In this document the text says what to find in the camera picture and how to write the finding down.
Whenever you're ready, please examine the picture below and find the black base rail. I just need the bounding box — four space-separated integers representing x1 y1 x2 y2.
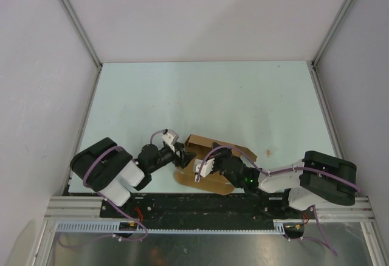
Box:
100 193 314 230

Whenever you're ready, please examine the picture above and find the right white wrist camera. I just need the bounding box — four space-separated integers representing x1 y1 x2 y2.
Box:
193 159 215 177

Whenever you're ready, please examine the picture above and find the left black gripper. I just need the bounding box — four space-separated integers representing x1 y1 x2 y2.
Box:
148 141 196 173

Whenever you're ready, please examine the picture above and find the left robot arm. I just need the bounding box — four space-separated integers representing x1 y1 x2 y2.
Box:
70 137 196 217

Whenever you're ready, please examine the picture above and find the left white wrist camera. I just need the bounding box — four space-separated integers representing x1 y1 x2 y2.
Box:
162 129 179 152

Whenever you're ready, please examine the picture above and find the grey slotted cable duct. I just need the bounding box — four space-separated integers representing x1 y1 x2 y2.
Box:
56 220 284 235

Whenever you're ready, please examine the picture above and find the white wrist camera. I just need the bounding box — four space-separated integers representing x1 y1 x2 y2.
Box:
162 129 179 152
193 159 215 177

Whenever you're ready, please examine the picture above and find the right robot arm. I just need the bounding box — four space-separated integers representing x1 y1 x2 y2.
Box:
212 148 358 218

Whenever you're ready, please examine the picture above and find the aluminium frame rail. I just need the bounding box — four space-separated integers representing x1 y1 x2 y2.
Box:
44 196 376 223

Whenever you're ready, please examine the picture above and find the brown cardboard box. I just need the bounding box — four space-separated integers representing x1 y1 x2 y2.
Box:
174 134 257 196

